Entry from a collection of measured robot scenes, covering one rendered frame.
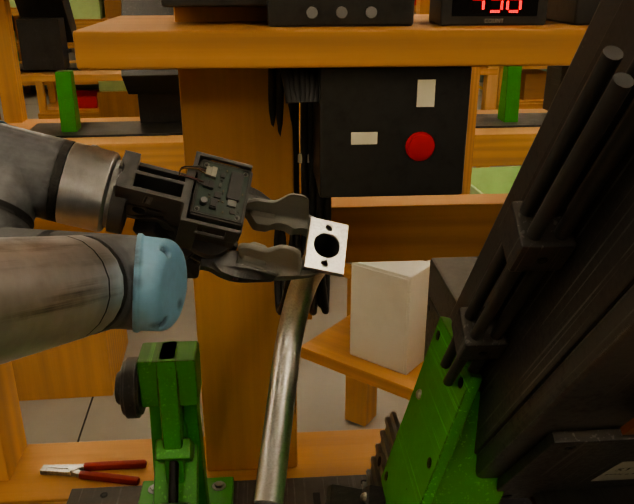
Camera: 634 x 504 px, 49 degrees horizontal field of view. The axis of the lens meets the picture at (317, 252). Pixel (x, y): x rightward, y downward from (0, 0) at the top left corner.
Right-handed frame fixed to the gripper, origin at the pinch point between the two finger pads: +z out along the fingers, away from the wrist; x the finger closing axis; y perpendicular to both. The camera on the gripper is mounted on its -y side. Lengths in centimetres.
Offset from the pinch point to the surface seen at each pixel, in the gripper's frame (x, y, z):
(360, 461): -11, -46, 22
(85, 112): 375, -578, -130
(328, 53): 20.7, 4.8, -2.8
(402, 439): -14.9, -8.4, 13.8
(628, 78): -8.2, 41.2, 3.7
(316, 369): 54, -224, 57
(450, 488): -20.1, -1.9, 16.4
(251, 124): 21.2, -12.2, -7.9
